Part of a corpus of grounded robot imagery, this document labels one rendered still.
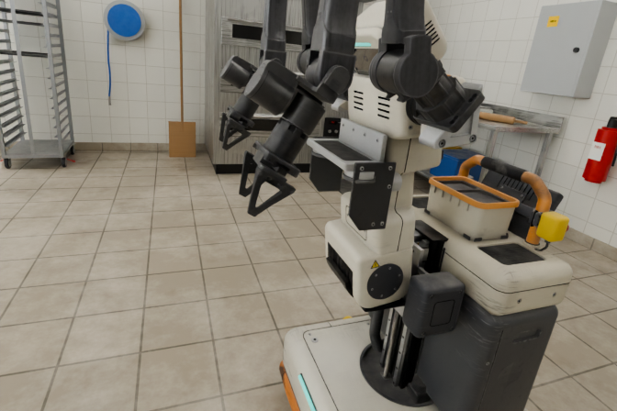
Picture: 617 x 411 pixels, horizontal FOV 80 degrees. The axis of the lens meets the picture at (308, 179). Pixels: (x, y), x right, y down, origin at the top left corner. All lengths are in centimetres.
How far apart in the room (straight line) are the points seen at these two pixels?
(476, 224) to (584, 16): 279
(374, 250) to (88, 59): 429
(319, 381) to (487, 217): 72
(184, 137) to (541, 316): 408
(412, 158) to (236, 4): 313
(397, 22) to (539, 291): 74
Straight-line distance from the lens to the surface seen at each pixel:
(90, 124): 496
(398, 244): 96
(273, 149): 60
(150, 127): 489
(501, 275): 101
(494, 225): 114
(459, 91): 73
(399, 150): 89
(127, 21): 467
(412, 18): 67
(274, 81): 58
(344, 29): 61
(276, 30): 102
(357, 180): 80
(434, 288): 97
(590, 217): 377
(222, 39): 379
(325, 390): 132
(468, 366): 116
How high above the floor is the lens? 124
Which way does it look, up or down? 18 degrees down
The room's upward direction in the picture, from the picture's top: 6 degrees clockwise
